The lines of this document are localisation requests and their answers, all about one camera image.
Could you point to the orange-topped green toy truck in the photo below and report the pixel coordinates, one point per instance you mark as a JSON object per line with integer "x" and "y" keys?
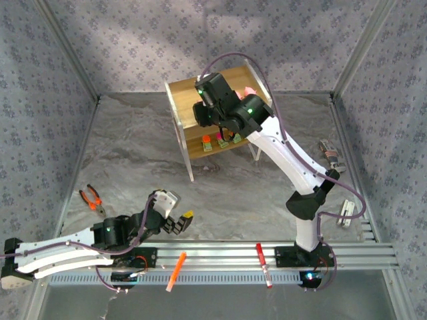
{"x": 207, "y": 143}
{"x": 236, "y": 138}

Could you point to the pink-topped green toy truck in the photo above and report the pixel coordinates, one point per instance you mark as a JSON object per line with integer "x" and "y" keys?
{"x": 221, "y": 142}

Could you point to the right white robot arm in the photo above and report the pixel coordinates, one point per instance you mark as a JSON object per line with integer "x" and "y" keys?
{"x": 287, "y": 156}

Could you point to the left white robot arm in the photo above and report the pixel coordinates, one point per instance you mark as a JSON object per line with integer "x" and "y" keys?
{"x": 53, "y": 245}

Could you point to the orange marker pen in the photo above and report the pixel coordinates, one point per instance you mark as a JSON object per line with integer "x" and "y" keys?
{"x": 177, "y": 271}

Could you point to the black controller board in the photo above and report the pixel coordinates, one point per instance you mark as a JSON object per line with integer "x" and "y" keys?
{"x": 310, "y": 281}
{"x": 125, "y": 281}

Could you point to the red marker pen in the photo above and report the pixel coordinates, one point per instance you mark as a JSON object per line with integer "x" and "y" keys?
{"x": 263, "y": 265}

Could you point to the white plastic clip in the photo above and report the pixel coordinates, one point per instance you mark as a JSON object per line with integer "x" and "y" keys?
{"x": 345, "y": 213}

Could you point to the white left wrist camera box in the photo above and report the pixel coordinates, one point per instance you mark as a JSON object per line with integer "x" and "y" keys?
{"x": 166, "y": 201}

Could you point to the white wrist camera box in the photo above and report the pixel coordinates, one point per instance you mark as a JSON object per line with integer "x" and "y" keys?
{"x": 166, "y": 201}
{"x": 201, "y": 78}

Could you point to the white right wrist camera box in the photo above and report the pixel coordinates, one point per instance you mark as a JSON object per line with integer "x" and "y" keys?
{"x": 201, "y": 78}

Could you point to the wooden shelf with white frame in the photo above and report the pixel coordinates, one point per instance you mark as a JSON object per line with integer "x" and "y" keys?
{"x": 181, "y": 110}

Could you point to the aluminium mounting rail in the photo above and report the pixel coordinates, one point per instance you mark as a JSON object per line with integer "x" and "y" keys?
{"x": 227, "y": 256}

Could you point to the aluminium table edge rail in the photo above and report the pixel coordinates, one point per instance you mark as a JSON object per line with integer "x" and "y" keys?
{"x": 348, "y": 150}
{"x": 78, "y": 166}

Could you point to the aluminium frame post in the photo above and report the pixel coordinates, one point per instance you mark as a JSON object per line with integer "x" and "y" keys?
{"x": 362, "y": 50}
{"x": 71, "y": 50}

